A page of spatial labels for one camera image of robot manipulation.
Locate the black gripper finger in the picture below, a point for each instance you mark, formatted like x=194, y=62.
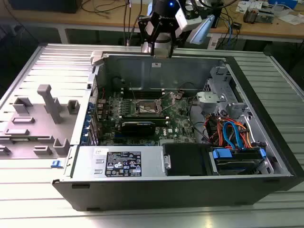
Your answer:
x=177, y=33
x=142, y=28

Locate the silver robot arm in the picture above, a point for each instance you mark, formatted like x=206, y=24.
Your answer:
x=202, y=31

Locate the CPU socket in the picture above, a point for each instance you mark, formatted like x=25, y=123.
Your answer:
x=146, y=108

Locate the white labelled box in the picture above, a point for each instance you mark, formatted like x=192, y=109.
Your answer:
x=213, y=42

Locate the black tower device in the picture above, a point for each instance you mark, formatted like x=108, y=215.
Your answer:
x=218, y=19

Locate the small black box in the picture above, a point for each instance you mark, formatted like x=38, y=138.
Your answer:
x=237, y=25

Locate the round coin battery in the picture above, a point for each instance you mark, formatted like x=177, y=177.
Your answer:
x=178, y=95

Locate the white printed papers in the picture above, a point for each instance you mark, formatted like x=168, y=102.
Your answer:
x=247, y=4

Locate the copper finned heatsink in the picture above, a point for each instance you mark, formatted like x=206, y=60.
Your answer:
x=250, y=15

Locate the wooden desk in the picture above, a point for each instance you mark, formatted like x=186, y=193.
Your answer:
x=59, y=16

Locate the green motherboard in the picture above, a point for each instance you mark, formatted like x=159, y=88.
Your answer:
x=177, y=118

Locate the grey electronic device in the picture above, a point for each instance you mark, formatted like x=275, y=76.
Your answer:
x=266, y=16

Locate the silver metal drive cage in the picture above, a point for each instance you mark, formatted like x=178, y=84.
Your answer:
x=234, y=107

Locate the blue card retainer clip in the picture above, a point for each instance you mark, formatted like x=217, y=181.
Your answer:
x=84, y=139
x=88, y=118
x=90, y=107
x=87, y=126

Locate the large black box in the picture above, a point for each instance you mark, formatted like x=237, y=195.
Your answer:
x=47, y=6

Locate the black graphics card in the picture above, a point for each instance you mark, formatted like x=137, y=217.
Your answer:
x=137, y=129

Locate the clear plastic bag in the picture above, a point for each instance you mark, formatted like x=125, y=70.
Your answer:
x=282, y=7

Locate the white paper sheet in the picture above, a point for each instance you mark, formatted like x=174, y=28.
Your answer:
x=291, y=19

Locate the hard disk in blue carrier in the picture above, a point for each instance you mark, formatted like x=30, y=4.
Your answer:
x=222, y=154

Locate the silver power supply unit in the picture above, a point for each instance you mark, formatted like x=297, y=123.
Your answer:
x=152, y=164

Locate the grey parts rack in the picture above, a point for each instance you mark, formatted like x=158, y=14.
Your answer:
x=35, y=128

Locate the black open PC case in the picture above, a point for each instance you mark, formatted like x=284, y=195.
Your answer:
x=154, y=194

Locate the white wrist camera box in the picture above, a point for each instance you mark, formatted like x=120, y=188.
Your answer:
x=190, y=23

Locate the silver latch bracket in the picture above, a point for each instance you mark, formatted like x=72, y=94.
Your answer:
x=206, y=97

